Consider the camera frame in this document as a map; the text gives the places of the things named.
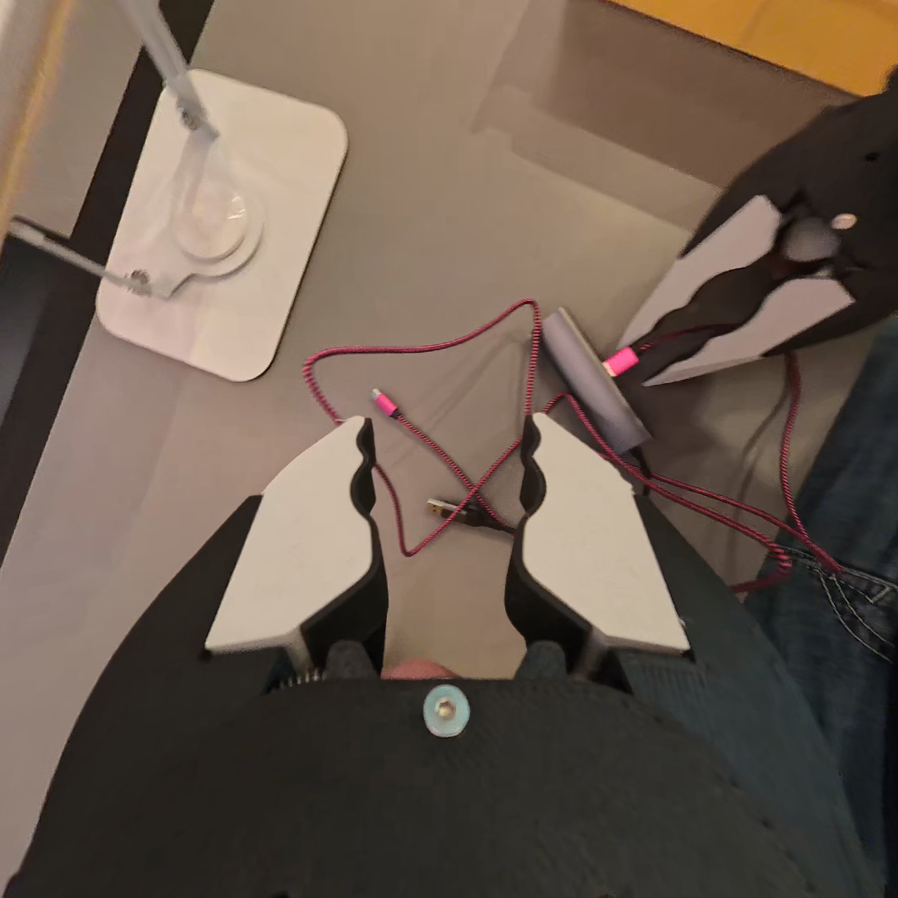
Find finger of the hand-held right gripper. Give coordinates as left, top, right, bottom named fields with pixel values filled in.
left=618, top=194, right=789, bottom=355
left=636, top=271, right=860, bottom=390

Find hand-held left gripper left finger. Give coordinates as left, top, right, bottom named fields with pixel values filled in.
left=205, top=416, right=390, bottom=660

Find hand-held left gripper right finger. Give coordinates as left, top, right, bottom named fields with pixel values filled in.
left=506, top=412, right=693, bottom=660

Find black hub cable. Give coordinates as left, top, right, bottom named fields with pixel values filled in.
left=426, top=447, right=653, bottom=537

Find yellow plastic bin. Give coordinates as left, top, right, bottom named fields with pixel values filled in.
left=604, top=0, right=898, bottom=96

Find red braided usb cable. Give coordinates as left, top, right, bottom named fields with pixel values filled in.
left=302, top=298, right=850, bottom=590

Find person's legs in jeans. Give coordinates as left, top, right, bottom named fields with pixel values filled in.
left=730, top=323, right=898, bottom=898

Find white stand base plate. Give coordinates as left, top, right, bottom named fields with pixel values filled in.
left=96, top=71, right=349, bottom=383

